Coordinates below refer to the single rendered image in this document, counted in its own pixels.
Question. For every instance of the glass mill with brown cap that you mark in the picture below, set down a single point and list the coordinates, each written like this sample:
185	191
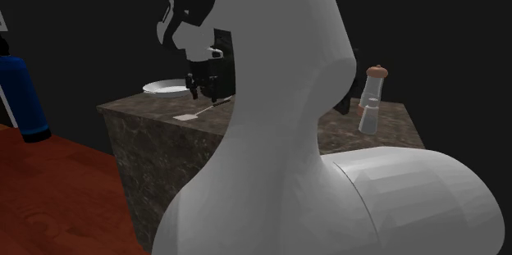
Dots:
376	83

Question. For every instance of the dark marble counter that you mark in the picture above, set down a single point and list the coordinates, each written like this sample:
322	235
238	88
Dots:
160	146

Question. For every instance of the black box-shaped appliance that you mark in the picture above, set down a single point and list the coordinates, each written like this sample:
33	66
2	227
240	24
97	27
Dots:
226	66

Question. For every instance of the clear glass shaker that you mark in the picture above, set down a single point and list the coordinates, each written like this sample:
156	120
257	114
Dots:
368	120

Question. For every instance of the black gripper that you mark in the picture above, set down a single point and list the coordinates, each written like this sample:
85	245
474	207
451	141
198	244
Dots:
204	71

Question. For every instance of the blue cylinder with black base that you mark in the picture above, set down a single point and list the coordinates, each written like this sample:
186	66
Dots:
22	98

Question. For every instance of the white plate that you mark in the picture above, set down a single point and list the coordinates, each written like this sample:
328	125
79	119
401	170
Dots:
166	88

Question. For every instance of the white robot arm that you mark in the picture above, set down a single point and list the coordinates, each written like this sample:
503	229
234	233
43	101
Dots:
276	134

